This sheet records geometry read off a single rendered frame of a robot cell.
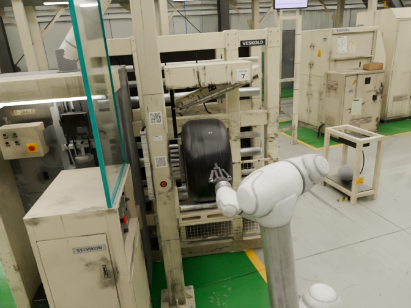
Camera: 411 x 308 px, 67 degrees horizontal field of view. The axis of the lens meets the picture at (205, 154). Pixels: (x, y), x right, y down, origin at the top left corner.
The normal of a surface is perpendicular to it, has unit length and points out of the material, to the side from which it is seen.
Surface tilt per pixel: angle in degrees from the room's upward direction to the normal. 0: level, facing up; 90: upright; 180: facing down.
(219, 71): 90
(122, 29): 90
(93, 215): 90
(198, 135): 37
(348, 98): 90
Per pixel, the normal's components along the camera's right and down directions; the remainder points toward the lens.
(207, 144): 0.05, -0.35
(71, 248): 0.12, 0.33
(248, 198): -0.84, 0.18
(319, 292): -0.03, -0.96
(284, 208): 0.46, 0.25
